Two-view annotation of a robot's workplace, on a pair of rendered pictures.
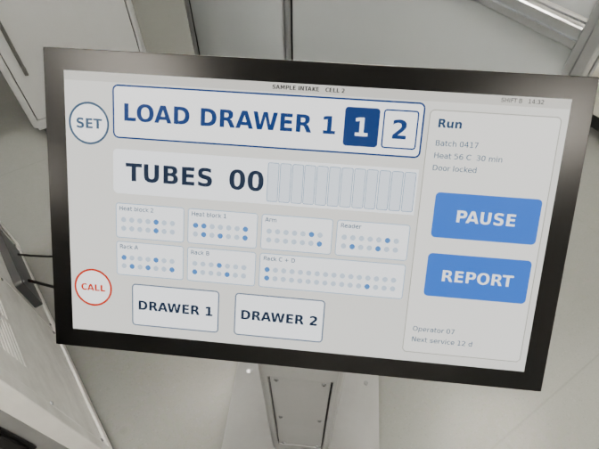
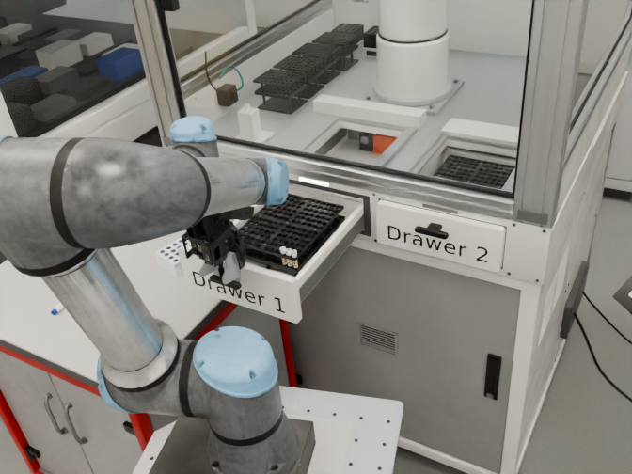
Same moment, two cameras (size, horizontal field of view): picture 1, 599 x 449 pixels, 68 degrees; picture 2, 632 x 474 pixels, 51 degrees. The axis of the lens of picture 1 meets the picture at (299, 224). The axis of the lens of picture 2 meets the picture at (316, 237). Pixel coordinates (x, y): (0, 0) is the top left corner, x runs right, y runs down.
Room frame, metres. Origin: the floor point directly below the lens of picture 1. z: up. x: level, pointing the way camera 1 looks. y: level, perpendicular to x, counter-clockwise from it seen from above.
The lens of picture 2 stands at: (-0.54, -0.36, 1.73)
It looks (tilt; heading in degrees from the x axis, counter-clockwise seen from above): 35 degrees down; 70
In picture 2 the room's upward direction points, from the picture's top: 6 degrees counter-clockwise
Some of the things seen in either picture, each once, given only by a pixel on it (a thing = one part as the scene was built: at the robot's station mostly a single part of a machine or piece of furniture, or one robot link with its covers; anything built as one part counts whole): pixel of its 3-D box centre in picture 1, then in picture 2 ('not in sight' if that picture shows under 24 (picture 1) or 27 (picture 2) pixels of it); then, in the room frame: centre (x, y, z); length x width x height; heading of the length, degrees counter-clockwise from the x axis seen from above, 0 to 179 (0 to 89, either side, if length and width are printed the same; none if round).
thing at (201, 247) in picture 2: not in sight; (209, 228); (-0.37, 0.70, 1.05); 0.09 x 0.08 x 0.12; 37
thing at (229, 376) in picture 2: not in sight; (234, 378); (-0.44, 0.36, 0.99); 0.13 x 0.12 x 0.14; 147
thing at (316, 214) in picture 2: not in sight; (288, 233); (-0.17, 0.85, 0.87); 0.22 x 0.18 x 0.06; 37
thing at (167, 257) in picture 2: not in sight; (185, 252); (-0.39, 1.03, 0.78); 0.12 x 0.08 x 0.04; 22
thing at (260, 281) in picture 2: not in sight; (238, 282); (-0.33, 0.73, 0.87); 0.29 x 0.02 x 0.11; 127
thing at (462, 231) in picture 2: not in sight; (437, 235); (0.11, 0.67, 0.87); 0.29 x 0.02 x 0.11; 127
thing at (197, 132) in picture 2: not in sight; (196, 151); (-0.37, 0.70, 1.20); 0.09 x 0.08 x 0.11; 57
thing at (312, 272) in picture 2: not in sight; (291, 233); (-0.17, 0.86, 0.86); 0.40 x 0.26 x 0.06; 37
